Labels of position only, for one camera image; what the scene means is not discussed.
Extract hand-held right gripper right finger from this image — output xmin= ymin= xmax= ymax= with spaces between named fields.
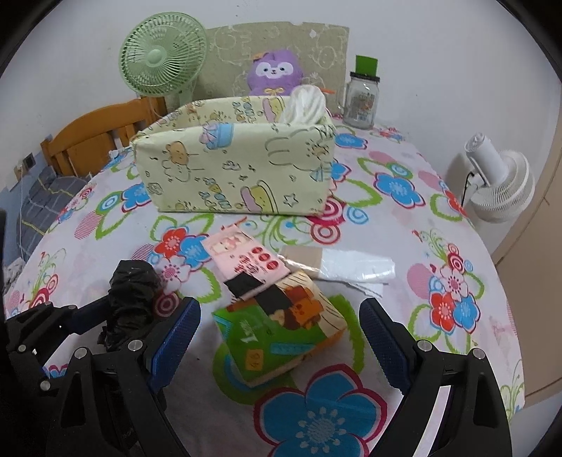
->
xmin=359 ymin=298 xmax=514 ymax=457

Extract white cloth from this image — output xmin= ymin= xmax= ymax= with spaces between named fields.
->
xmin=280 ymin=85 xmax=329 ymax=127

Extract black plastic bag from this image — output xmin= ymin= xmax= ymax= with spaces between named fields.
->
xmin=97 ymin=259 xmax=164 ymax=352

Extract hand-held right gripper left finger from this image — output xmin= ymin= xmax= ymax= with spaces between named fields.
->
xmin=48 ymin=296 xmax=203 ymax=457

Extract glass jar mug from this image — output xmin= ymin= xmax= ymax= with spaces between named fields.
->
xmin=336 ymin=70 xmax=380 ymax=129

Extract purple plush toy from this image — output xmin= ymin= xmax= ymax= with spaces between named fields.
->
xmin=246 ymin=49 xmax=303 ymax=96

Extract white circulator fan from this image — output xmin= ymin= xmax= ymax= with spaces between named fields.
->
xmin=461 ymin=135 xmax=535 ymax=225

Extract green tissue pack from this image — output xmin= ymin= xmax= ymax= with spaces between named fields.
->
xmin=212 ymin=270 xmax=346 ymax=388

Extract pale yellow printed storage box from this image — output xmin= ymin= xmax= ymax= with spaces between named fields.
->
xmin=132 ymin=94 xmax=336 ymax=217

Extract grey plaid cloth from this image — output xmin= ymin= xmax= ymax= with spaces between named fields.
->
xmin=15 ymin=169 xmax=95 ymax=264

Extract wooden chair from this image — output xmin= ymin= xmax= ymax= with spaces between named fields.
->
xmin=40 ymin=97 xmax=168 ymax=179

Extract green plastic cup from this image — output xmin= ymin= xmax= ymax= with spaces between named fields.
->
xmin=355 ymin=55 xmax=379 ymax=77

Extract brown cardboard piece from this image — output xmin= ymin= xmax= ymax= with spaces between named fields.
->
xmin=280 ymin=245 xmax=326 ymax=268

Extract pink tissue pack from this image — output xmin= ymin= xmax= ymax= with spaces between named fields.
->
xmin=205 ymin=223 xmax=290 ymax=302

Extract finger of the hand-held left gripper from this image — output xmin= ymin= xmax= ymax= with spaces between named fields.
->
xmin=6 ymin=343 xmax=73 ymax=396
xmin=4 ymin=296 xmax=112 ymax=352

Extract floral tablecloth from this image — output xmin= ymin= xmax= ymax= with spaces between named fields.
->
xmin=2 ymin=112 xmax=525 ymax=457

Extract green desk fan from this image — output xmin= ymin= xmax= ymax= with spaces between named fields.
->
xmin=119 ymin=13 xmax=208 ymax=110

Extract black power cable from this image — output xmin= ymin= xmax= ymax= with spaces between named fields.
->
xmin=459 ymin=169 xmax=479 ymax=207

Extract green printed cardboard sheet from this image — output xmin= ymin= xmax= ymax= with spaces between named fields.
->
xmin=204 ymin=24 xmax=351 ymax=99

